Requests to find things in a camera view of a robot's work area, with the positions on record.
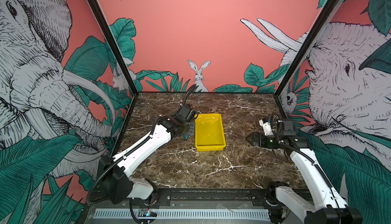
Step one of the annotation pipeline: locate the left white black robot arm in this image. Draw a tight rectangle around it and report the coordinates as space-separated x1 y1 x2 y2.
86 85 198 205

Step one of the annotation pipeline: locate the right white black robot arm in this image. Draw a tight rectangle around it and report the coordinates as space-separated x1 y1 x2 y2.
246 113 363 224

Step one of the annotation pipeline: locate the yellow plastic bin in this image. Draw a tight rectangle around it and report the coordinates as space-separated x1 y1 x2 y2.
194 114 226 152

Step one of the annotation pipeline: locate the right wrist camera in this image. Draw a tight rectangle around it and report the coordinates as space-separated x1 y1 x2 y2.
259 119 274 135

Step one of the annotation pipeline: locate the black mounting rail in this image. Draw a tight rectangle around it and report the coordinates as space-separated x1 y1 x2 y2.
154 188 284 208

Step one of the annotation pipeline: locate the white slotted cable duct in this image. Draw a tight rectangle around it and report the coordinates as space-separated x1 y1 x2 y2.
93 208 270 221

